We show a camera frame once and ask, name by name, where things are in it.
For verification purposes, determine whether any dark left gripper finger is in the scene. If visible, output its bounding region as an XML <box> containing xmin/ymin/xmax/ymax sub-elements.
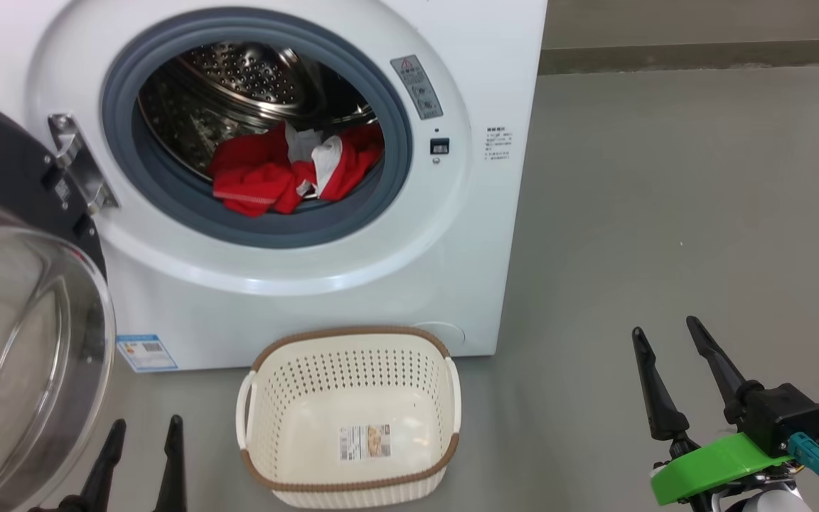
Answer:
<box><xmin>79</xmin><ymin>418</ymin><xmax>128</xmax><ymax>512</ymax></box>
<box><xmin>154</xmin><ymin>415</ymin><xmax>189</xmax><ymax>512</ymax></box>

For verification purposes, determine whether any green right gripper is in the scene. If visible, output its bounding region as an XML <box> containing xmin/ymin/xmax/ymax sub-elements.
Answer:
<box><xmin>631</xmin><ymin>316</ymin><xmax>796</xmax><ymax>512</ymax></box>

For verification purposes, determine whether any black round glass washer door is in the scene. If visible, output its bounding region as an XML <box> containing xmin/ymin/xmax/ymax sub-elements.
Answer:
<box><xmin>0</xmin><ymin>91</ymin><xmax>117</xmax><ymax>512</ymax></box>

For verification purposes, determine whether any red and white garment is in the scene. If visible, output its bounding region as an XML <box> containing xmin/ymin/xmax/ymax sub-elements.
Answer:
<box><xmin>207</xmin><ymin>121</ymin><xmax>385</xmax><ymax>218</ymax></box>

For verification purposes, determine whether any cream basket with brown rim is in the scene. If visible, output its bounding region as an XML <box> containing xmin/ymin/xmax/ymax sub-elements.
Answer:
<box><xmin>235</xmin><ymin>326</ymin><xmax>462</xmax><ymax>510</ymax></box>

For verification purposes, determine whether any printed information sticker label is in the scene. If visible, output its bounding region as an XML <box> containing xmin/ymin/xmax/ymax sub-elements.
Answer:
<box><xmin>338</xmin><ymin>424</ymin><xmax>392</xmax><ymax>461</ymax></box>

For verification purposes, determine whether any white front-load washing machine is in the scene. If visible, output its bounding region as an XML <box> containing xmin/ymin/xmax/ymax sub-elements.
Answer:
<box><xmin>0</xmin><ymin>0</ymin><xmax>549</xmax><ymax>374</ymax></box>

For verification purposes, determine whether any stainless steel washing machine drum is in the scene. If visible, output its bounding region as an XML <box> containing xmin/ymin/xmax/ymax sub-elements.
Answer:
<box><xmin>138</xmin><ymin>41</ymin><xmax>378</xmax><ymax>178</ymax></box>

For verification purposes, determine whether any blue energy label sticker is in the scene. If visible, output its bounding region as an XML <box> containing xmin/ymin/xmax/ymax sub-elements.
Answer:
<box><xmin>116</xmin><ymin>334</ymin><xmax>178</xmax><ymax>373</ymax></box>

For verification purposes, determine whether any grey warning sticker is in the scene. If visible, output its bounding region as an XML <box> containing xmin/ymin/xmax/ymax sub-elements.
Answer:
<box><xmin>390</xmin><ymin>55</ymin><xmax>444</xmax><ymax>120</ymax></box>

